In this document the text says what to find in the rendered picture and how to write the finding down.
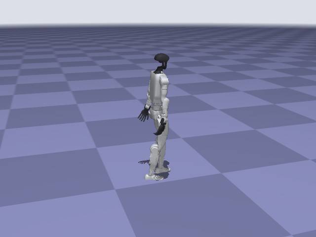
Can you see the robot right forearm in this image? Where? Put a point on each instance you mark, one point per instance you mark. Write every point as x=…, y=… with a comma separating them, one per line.
x=164, y=109

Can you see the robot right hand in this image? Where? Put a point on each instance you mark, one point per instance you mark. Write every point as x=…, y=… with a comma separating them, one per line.
x=161, y=127

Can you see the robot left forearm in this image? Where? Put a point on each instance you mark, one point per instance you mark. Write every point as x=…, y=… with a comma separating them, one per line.
x=149, y=102

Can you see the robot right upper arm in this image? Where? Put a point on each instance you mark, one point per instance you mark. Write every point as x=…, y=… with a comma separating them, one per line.
x=163, y=81

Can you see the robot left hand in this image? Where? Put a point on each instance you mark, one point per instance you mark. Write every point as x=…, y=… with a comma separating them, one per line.
x=144, y=114

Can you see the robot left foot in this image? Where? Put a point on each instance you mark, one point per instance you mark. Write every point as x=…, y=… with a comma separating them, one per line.
x=164, y=169

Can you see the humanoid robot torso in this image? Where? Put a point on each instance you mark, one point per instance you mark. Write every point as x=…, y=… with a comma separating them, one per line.
x=155, y=110

